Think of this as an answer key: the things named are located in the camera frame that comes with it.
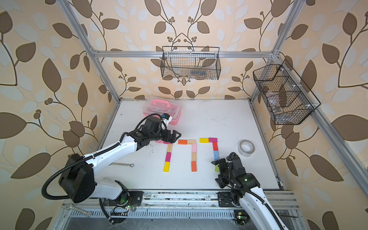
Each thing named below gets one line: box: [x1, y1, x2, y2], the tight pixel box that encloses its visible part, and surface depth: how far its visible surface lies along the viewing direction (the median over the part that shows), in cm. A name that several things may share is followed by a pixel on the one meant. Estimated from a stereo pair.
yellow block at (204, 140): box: [199, 138, 210, 144], surface depth 98 cm
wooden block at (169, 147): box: [166, 143, 173, 153], surface depth 95 cm
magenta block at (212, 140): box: [208, 137, 218, 143], surface depth 98 cm
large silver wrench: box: [66, 205, 92, 219], surface depth 73 cm
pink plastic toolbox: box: [142, 96, 182, 126], surface depth 104 cm
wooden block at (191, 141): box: [186, 139, 197, 145], surface depth 97 cm
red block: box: [212, 141, 219, 151], surface depth 95 cm
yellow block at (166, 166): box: [163, 161, 171, 173], surface depth 88 cm
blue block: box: [213, 150, 220, 161], surface depth 92 cm
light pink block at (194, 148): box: [192, 143, 197, 153], surface depth 96 cm
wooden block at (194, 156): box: [191, 151, 197, 162], surface depth 92 cm
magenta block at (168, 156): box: [165, 151, 172, 162], surface depth 91 cm
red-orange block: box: [191, 161, 197, 173], surface depth 87 cm
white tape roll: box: [237, 139, 256, 157], surface depth 93 cm
